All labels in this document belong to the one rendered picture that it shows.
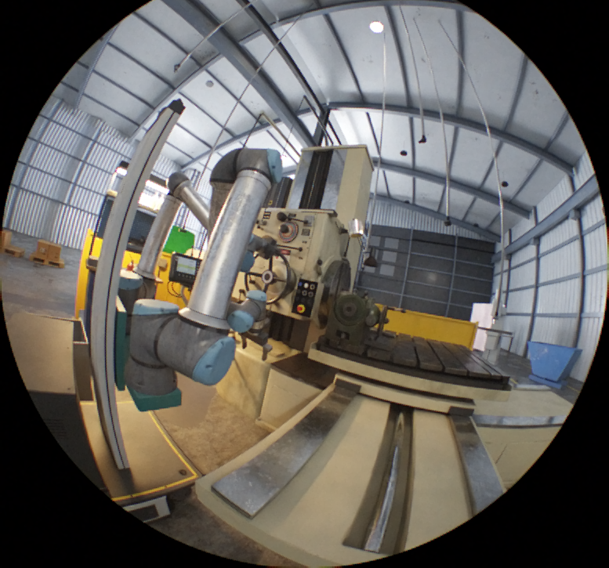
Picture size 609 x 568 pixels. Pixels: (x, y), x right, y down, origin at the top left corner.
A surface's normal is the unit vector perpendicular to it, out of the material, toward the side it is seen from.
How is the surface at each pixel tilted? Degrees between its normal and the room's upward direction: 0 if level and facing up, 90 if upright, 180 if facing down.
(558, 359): 90
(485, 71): 169
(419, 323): 90
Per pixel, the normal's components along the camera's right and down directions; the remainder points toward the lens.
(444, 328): -0.43, -0.19
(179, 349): -0.10, -0.29
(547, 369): -0.97, -0.23
